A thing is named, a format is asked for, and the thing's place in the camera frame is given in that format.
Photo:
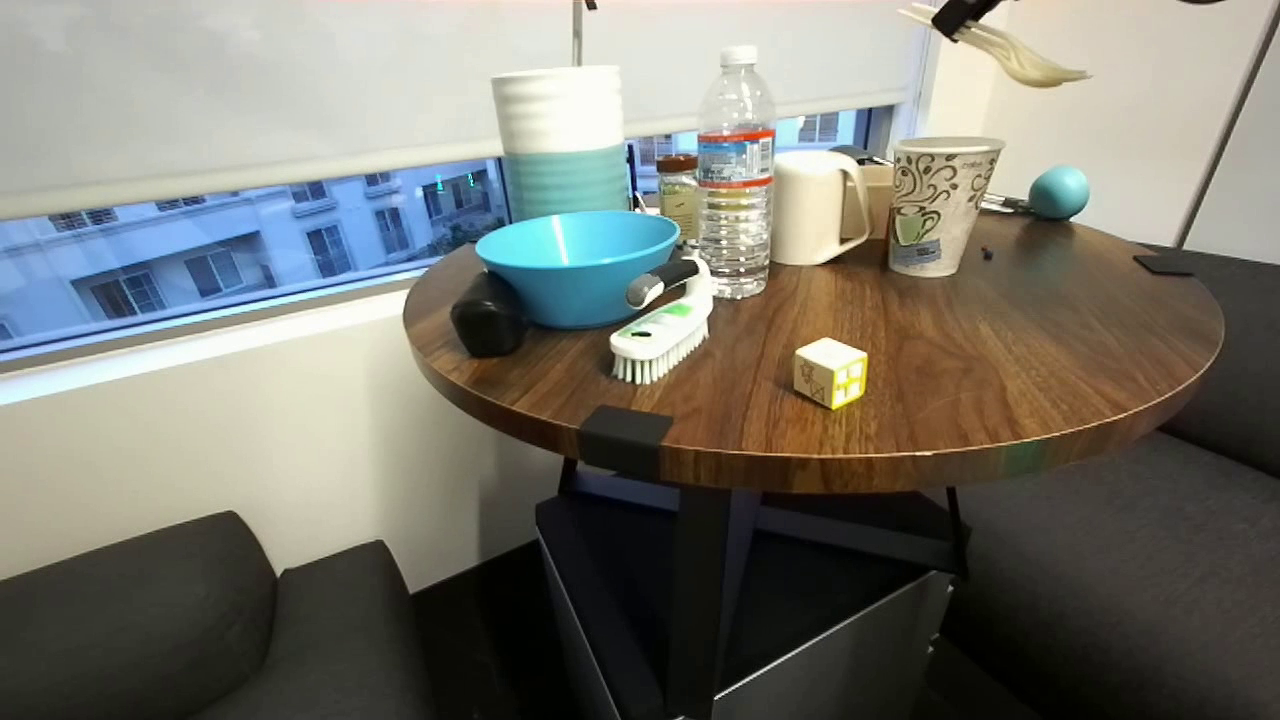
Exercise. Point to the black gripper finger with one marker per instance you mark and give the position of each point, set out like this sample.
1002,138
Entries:
962,12

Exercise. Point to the white floral patterned cup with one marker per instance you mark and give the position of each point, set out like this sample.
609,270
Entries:
943,205

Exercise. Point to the brown cardboard box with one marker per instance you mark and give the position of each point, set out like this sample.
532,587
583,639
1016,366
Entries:
878,195

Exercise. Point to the teal ball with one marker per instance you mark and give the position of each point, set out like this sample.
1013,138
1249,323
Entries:
1057,195

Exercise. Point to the clear plastic water bottle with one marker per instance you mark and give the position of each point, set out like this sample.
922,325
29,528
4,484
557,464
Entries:
737,184

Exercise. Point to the thin grey tripod pole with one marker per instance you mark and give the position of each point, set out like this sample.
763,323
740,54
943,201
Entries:
1231,126

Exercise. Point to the black tape patch small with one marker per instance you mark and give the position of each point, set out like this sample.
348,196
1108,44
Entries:
1167,264

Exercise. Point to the small glass jar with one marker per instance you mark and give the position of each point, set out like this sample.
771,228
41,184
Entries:
676,196

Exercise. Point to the round wooden table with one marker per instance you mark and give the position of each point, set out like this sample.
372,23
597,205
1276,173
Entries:
1013,387

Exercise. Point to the yellow and white cube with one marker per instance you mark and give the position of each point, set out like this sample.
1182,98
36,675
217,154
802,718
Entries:
828,374

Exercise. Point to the grey blind pull rod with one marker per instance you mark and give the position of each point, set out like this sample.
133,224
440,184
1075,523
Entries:
579,28

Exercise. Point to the white and teal ribbed vase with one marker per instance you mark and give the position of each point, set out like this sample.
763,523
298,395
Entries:
561,142

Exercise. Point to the blue plastic bowl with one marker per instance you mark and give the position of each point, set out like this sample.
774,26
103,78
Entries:
575,264

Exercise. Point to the black tape patch large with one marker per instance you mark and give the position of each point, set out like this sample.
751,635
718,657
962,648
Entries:
624,436

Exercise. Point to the small black rounded object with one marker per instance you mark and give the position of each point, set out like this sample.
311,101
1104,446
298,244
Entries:
484,316

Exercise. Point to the dark grey sofa tall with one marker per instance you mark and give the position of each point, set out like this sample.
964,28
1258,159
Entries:
1147,560

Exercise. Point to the black metal table base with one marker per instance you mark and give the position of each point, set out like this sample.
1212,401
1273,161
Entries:
744,603

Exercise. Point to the white roller window blind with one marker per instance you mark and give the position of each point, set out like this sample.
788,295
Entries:
266,81

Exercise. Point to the building outside window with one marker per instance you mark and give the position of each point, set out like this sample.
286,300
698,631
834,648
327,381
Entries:
242,244

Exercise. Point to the dark grey sofa low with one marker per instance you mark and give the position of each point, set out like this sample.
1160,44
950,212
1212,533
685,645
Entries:
187,625

